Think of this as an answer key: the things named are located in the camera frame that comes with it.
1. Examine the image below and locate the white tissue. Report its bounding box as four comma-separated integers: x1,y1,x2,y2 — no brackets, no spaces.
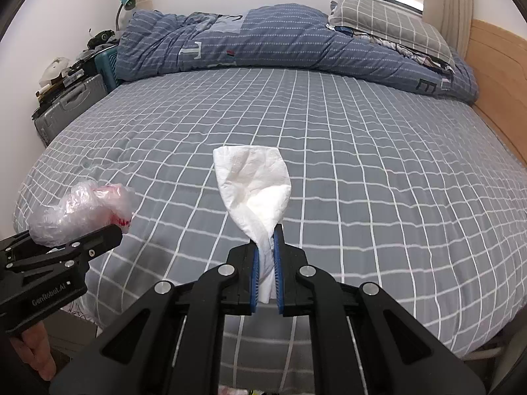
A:
213,145,292,303

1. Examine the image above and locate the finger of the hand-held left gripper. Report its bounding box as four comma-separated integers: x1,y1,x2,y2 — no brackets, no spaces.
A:
0,232,33,264
6,224,123,276

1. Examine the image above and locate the patterned cloth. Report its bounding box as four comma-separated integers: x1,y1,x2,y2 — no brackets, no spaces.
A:
335,27,458,75

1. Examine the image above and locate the clear plastic bag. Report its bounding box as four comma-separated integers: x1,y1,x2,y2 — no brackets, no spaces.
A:
29,181,136,248

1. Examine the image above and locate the person's left hand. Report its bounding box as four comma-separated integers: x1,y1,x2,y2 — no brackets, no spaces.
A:
12,322,56,381

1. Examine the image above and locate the blue striped quilt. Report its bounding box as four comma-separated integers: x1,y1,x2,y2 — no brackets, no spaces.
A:
115,3,480,103

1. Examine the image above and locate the blue desk lamp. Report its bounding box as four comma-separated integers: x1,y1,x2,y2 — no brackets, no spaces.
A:
115,0,136,31

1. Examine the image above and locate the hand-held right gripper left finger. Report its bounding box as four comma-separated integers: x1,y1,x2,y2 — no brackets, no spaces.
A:
49,243,264,395

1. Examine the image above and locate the stack of flat dark items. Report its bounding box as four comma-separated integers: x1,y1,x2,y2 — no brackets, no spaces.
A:
35,60,97,110

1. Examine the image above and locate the grey checked pillow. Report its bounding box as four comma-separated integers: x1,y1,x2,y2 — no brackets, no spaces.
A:
328,0,451,60

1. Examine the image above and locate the grey suitcase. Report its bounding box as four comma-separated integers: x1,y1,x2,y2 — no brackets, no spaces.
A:
33,74,105,146

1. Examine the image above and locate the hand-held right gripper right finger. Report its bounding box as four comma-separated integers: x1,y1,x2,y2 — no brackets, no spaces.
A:
272,223,486,395

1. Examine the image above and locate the white plastic gadget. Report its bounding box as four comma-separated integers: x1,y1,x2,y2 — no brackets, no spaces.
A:
39,57,69,85

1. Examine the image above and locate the wooden headboard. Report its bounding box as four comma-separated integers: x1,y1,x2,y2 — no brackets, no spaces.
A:
465,18,527,165

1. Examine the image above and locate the black headset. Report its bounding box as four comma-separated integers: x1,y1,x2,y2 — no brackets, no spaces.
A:
86,29,118,48

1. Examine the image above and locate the teal plastic crate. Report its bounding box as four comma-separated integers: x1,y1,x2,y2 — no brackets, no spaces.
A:
95,45,120,91

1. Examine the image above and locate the white metal rail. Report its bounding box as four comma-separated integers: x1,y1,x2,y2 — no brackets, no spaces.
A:
463,346,505,365

